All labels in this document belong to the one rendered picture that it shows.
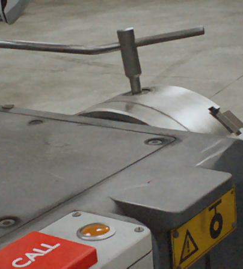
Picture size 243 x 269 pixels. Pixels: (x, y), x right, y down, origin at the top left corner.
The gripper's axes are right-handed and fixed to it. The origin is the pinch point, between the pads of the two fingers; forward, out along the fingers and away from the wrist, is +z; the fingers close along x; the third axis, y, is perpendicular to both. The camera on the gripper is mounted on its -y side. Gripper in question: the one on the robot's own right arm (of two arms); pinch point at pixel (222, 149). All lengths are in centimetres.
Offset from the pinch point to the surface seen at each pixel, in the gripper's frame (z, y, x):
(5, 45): 12.2, -33.3, 23.5
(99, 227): -26, -63, 18
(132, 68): -1.6, -24.7, 19.6
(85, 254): -29, -68, 19
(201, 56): 288, 464, -108
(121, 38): -0.5, -25.0, 23.5
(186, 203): -29, -55, 18
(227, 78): 228, 402, -108
